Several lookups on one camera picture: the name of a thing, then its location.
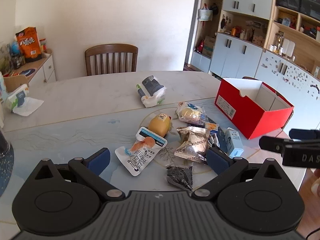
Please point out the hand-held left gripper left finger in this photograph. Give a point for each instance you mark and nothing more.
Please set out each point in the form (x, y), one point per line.
(96, 161)

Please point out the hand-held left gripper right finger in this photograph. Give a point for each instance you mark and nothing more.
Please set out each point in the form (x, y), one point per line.
(217, 160)

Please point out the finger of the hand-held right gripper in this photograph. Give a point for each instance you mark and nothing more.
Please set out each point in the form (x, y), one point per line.
(303, 133)
(271, 144)

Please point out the light blue small carton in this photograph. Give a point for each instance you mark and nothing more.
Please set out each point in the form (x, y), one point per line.
(233, 142)

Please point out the black seed packet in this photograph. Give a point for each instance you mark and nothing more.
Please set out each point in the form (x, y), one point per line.
(180, 177)

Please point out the red cardboard box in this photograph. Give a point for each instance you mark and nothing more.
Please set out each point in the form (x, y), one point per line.
(246, 110)

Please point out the white fish snack packet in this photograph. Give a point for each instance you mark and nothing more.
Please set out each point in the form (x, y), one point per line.
(140, 155)

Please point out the blueberry bread packet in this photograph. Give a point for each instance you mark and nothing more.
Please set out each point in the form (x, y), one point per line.
(190, 112)

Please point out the white marble desktop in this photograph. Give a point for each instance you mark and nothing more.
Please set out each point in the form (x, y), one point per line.
(82, 92)

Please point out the person's right hand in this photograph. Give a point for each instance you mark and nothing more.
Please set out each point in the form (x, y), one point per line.
(316, 183)

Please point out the dark blue packet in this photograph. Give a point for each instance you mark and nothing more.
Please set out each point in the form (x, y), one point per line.
(220, 137)

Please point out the gold foil snack packet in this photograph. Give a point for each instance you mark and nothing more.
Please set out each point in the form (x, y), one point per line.
(192, 133)
(191, 152)

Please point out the blue printed table mat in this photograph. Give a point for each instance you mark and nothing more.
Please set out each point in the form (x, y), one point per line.
(75, 135)

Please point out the small orange blue packet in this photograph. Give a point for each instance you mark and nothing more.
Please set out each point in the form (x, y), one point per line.
(212, 126)

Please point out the white tissue packet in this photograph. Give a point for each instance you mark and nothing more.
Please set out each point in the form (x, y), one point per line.
(152, 91)

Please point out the dark blue speckled mat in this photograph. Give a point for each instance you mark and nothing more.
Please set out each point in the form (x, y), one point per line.
(5, 170)

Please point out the open green tissue pack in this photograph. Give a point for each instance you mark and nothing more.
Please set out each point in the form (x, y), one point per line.
(18, 98)

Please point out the white side cabinet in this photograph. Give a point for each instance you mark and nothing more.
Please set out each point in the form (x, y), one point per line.
(45, 70)

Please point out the brown wooden chair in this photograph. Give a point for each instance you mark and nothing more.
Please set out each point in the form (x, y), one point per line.
(111, 57)

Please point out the blue mouse pad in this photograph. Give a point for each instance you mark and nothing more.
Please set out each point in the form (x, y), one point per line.
(28, 72)

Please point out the red bag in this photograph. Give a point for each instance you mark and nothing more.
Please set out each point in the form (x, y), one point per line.
(199, 46)

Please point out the orange snack bag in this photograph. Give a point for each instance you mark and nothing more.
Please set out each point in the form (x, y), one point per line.
(29, 45)

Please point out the hanging light blue bag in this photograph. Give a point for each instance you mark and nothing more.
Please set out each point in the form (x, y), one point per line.
(205, 13)

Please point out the light blue cabinet wall unit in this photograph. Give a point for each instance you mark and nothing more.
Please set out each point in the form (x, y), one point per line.
(240, 50)

